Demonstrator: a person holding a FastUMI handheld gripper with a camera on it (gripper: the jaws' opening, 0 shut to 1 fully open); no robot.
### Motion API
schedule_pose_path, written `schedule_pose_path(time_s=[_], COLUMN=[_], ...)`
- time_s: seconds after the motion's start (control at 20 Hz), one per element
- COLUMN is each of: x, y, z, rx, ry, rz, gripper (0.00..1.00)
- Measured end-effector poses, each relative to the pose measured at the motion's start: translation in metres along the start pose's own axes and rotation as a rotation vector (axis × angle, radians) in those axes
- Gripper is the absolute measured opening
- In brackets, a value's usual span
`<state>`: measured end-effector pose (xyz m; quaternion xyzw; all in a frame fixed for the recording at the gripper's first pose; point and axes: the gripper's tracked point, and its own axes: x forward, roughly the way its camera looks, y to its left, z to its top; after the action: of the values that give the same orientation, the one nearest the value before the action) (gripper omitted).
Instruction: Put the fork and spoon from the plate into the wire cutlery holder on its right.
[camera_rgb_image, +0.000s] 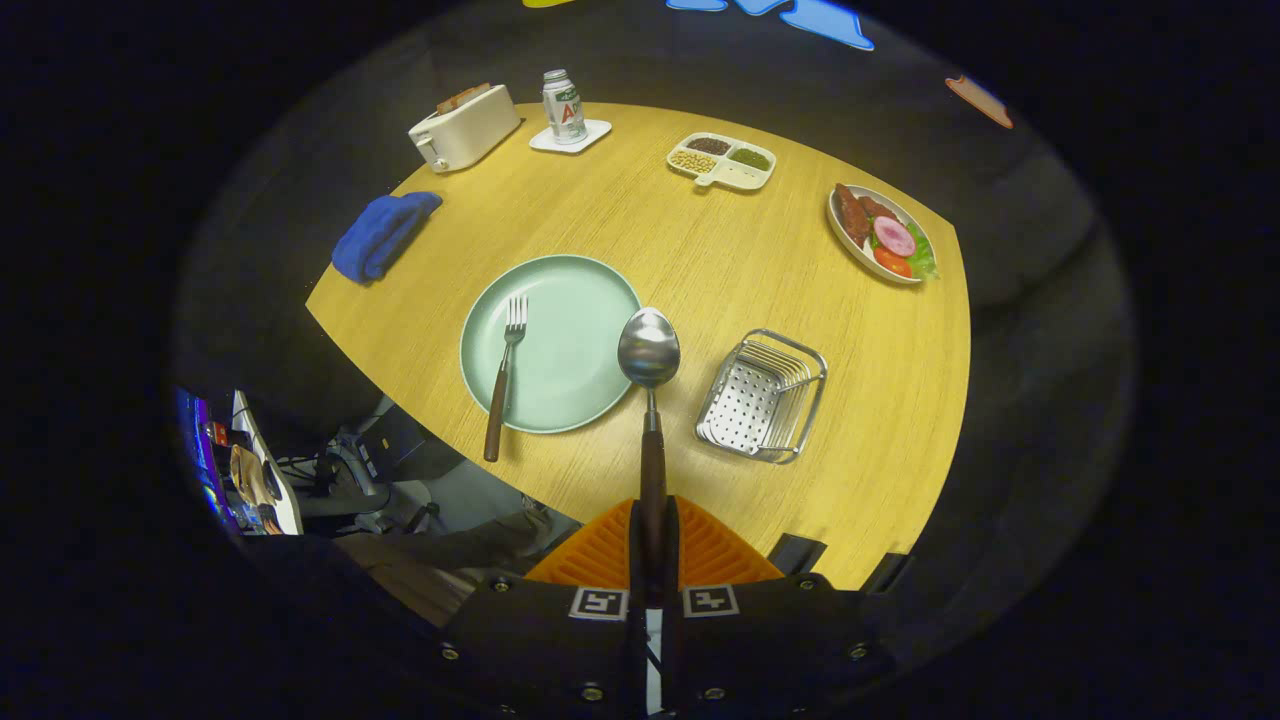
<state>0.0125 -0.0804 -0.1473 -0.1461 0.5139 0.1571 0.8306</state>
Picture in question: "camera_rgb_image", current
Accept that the white plate of food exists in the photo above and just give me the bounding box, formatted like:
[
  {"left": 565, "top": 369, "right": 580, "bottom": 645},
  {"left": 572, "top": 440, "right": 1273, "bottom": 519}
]
[{"left": 826, "top": 183, "right": 939, "bottom": 287}]

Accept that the white toaster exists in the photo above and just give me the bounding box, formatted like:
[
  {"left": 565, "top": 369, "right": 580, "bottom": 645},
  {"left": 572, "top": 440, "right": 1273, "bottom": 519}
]
[{"left": 408, "top": 84, "right": 523, "bottom": 175}]

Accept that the pink ham slice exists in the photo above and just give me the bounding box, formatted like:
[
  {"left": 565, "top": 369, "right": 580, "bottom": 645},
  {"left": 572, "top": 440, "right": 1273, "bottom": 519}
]
[{"left": 873, "top": 215, "right": 917, "bottom": 258}]

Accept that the grey equipment with cables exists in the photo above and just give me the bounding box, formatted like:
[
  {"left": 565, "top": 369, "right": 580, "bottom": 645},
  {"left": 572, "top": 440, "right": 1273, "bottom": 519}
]
[{"left": 290, "top": 395, "right": 471, "bottom": 536}]

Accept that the white square coaster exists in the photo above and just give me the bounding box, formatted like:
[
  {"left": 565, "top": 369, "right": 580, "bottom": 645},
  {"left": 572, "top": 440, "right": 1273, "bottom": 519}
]
[{"left": 529, "top": 119, "right": 613, "bottom": 155}]

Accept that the wooden-handled metal spoon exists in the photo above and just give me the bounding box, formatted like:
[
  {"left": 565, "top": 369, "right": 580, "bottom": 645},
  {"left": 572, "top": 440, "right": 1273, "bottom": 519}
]
[{"left": 617, "top": 307, "right": 682, "bottom": 606}]

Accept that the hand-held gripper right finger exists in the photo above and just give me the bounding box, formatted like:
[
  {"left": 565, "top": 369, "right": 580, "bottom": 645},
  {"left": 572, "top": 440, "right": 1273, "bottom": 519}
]
[{"left": 655, "top": 495, "right": 896, "bottom": 717}]

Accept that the green lettuce leaf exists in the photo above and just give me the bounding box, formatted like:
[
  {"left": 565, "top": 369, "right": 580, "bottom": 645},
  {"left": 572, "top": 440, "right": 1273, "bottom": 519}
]
[{"left": 905, "top": 222, "right": 939, "bottom": 282}]

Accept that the wooden-handled metal fork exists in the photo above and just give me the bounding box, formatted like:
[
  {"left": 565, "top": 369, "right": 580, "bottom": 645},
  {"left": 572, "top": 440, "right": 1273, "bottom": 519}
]
[{"left": 483, "top": 295, "right": 529, "bottom": 463}]

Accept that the metal wire drain basket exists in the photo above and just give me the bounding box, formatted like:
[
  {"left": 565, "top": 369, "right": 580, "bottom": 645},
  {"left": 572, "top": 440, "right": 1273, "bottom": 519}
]
[{"left": 695, "top": 328, "right": 829, "bottom": 465}]

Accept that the black table leg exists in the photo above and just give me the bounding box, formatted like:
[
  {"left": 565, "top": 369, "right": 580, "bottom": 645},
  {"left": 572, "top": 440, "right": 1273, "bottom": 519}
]
[{"left": 862, "top": 552, "right": 913, "bottom": 597}]

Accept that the computer monitor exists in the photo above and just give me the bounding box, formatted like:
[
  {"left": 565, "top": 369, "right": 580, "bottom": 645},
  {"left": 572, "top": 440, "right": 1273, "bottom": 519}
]
[{"left": 175, "top": 388, "right": 239, "bottom": 531}]

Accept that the tan object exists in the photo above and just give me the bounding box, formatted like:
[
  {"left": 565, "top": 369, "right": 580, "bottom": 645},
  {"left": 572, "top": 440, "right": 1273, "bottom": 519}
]
[{"left": 230, "top": 445, "right": 278, "bottom": 508}]

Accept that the pale green plate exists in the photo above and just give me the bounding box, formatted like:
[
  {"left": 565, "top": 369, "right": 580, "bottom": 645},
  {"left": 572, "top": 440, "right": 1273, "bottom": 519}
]
[{"left": 459, "top": 254, "right": 644, "bottom": 435}]

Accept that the clear plastic water bottle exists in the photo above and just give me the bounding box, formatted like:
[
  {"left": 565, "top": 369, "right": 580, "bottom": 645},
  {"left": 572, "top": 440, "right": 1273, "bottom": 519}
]
[{"left": 541, "top": 69, "right": 589, "bottom": 146}]

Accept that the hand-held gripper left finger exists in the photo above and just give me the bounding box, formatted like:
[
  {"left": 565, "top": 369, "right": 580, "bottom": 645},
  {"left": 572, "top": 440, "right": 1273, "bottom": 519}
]
[{"left": 440, "top": 497, "right": 651, "bottom": 717}]

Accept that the blue folded towel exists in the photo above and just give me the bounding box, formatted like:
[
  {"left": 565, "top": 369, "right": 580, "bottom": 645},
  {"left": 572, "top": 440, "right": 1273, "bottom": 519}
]
[{"left": 331, "top": 191, "right": 444, "bottom": 285}]

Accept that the white panel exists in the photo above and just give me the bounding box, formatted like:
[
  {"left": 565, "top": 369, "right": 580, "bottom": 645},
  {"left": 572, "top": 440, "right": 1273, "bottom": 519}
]
[{"left": 230, "top": 390, "right": 304, "bottom": 536}]

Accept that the white divided bean dish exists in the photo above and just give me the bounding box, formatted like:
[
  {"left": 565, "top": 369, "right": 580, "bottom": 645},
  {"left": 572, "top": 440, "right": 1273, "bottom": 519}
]
[{"left": 666, "top": 132, "right": 778, "bottom": 192}]

